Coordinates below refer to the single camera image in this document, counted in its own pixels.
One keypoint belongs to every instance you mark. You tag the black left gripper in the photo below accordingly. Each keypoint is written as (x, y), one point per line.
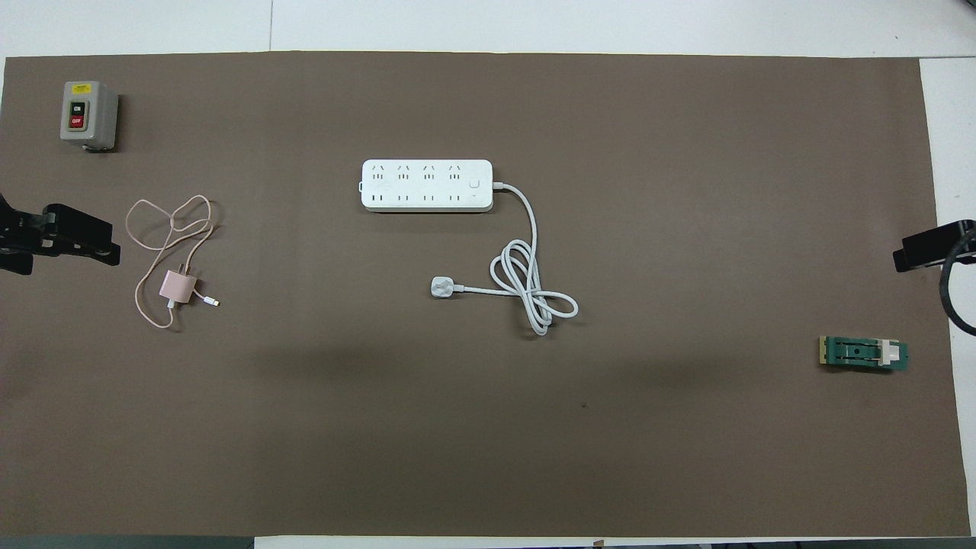
(65, 229)

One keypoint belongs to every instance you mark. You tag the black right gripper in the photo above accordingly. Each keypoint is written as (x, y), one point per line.
(934, 244)

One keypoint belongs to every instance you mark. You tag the pink charger plug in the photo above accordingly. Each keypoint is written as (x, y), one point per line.
(178, 287)

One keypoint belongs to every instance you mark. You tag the brown table mat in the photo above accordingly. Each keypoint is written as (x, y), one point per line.
(457, 419)

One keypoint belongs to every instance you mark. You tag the green knife switch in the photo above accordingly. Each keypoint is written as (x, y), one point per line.
(858, 353)

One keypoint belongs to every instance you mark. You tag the grey on-off switch box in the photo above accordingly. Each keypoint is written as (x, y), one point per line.
(88, 114)

